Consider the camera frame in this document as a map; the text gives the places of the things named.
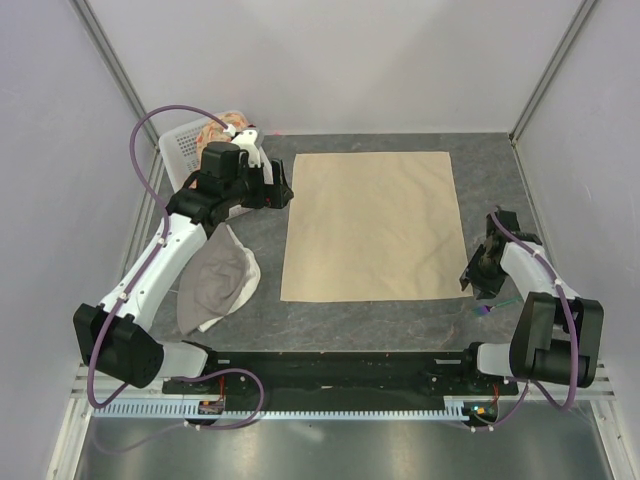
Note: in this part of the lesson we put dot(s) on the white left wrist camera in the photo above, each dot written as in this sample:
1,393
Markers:
250,139

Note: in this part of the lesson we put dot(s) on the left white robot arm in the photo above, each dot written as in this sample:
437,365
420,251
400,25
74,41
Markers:
114,335

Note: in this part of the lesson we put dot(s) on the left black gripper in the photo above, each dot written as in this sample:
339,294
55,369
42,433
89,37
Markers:
275,196

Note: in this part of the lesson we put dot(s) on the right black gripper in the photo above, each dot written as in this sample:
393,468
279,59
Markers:
489,288

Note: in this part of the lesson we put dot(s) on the beige cloth napkin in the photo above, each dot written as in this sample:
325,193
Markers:
374,226

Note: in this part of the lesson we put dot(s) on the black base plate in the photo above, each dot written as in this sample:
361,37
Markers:
433,373

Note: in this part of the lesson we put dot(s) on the slotted cable duct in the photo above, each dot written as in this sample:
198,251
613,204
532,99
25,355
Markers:
192,409

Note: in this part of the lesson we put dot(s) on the orange floral cloth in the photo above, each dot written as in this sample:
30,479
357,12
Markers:
214,132

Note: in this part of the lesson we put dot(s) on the white plastic basket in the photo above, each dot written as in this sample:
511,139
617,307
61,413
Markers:
180,157

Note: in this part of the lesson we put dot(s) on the iridescent rainbow fork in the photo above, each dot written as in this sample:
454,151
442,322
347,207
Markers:
485,309

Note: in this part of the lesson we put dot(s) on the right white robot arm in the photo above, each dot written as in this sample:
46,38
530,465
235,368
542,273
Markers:
558,333

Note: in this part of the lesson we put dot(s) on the grey cloth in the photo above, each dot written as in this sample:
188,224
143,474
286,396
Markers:
186,315

